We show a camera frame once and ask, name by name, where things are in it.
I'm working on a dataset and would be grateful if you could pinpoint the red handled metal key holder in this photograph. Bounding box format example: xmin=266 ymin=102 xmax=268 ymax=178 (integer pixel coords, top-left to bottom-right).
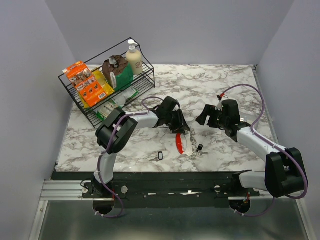
xmin=175 ymin=128 xmax=198 ymax=160

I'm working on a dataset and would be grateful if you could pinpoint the yellow snack bag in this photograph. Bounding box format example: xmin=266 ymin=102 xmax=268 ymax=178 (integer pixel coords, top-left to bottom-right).
xmin=80 ymin=70 xmax=115 ymax=108

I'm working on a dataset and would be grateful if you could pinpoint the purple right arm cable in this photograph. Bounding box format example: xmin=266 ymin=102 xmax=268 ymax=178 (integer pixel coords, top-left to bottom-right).
xmin=218 ymin=84 xmax=309 ymax=217

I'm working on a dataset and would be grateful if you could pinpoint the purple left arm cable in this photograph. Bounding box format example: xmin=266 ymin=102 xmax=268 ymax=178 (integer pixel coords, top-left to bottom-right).
xmin=93 ymin=96 xmax=166 ymax=219

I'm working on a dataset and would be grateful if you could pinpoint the brown green coffee bag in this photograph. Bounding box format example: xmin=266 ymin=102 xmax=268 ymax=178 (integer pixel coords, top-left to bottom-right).
xmin=102 ymin=55 xmax=134 ymax=92

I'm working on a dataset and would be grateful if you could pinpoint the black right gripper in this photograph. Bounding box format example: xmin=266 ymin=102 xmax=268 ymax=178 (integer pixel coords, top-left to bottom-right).
xmin=195 ymin=103 xmax=229 ymax=129

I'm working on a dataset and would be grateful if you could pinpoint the orange product box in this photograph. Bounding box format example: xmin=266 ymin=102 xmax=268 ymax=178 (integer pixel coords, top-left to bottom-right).
xmin=62 ymin=61 xmax=110 ymax=107

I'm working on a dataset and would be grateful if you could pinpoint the cream pump lotion bottle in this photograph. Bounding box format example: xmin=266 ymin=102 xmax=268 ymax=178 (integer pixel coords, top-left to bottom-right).
xmin=125 ymin=39 xmax=143 ymax=75

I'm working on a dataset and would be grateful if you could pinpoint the green white snack bag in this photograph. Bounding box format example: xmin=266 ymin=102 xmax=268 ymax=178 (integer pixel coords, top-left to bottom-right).
xmin=94 ymin=86 xmax=139 ymax=121

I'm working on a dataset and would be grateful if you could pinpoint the black wire rack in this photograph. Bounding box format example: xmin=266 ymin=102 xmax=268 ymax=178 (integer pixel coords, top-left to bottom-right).
xmin=58 ymin=38 xmax=156 ymax=128

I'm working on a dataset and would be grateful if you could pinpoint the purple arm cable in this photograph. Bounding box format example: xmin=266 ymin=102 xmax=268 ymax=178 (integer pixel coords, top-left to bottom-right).
xmin=93 ymin=96 xmax=166 ymax=219
xmin=218 ymin=84 xmax=309 ymax=217

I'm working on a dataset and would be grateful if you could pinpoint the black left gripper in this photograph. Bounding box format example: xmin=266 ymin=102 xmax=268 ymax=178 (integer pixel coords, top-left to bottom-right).
xmin=164 ymin=109 xmax=191 ymax=134

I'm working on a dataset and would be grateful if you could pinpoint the black metal base rail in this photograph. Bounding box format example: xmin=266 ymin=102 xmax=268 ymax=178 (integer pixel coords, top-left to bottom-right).
xmin=51 ymin=171 xmax=263 ymax=213

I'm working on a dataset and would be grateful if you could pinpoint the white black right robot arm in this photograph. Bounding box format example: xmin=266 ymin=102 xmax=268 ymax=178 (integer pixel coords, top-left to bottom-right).
xmin=196 ymin=100 xmax=308 ymax=198

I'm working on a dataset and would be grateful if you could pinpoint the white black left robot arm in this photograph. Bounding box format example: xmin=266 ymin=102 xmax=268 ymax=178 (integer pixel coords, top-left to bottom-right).
xmin=92 ymin=96 xmax=191 ymax=198

